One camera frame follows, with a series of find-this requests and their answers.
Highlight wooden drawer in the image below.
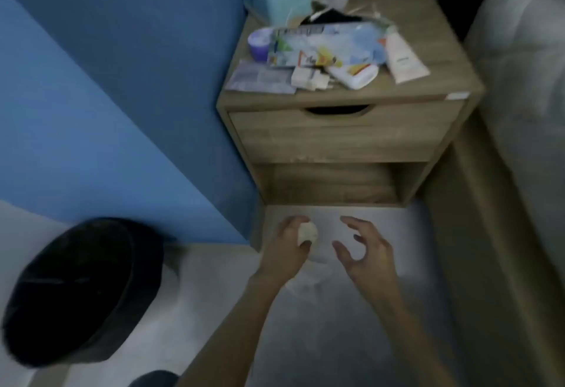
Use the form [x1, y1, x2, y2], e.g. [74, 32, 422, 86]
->
[227, 100, 467, 165]

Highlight black trash bin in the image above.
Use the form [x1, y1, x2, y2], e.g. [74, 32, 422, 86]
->
[1, 216, 180, 368]

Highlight white cream tube black cap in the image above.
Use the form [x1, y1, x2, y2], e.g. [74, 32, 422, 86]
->
[383, 29, 431, 85]

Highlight person's left hand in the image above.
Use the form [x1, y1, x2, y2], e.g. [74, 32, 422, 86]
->
[259, 216, 318, 285]

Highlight colourful plastic packet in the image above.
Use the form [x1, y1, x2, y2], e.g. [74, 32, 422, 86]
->
[267, 21, 389, 69]

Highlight black phone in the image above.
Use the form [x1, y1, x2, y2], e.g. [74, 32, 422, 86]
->
[300, 7, 367, 26]

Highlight wooden bed frame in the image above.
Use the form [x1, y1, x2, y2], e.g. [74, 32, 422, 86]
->
[419, 113, 565, 387]

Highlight person's left forearm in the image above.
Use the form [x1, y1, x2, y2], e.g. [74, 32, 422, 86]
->
[176, 269, 308, 387]

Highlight white charger adapter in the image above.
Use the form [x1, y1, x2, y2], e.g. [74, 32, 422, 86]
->
[290, 66, 332, 92]

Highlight purple round jar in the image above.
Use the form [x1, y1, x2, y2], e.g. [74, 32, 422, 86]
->
[247, 27, 277, 63]

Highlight person's right forearm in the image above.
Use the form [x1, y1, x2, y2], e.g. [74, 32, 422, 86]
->
[366, 285, 449, 387]

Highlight person's right hand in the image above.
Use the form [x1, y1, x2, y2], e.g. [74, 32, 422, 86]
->
[331, 216, 399, 302]

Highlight clear grey sachet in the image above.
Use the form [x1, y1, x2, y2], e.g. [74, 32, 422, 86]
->
[225, 59, 297, 95]

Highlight white tissue ball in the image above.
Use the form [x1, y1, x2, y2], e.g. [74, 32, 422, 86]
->
[298, 221, 320, 249]

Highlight white sunscreen bottle red cap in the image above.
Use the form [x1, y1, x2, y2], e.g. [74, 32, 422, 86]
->
[326, 62, 380, 90]

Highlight person's grey trousers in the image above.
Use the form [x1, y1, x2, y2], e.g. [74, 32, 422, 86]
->
[128, 369, 180, 387]

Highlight grey bed mattress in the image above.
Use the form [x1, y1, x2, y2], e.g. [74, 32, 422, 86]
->
[463, 0, 565, 268]

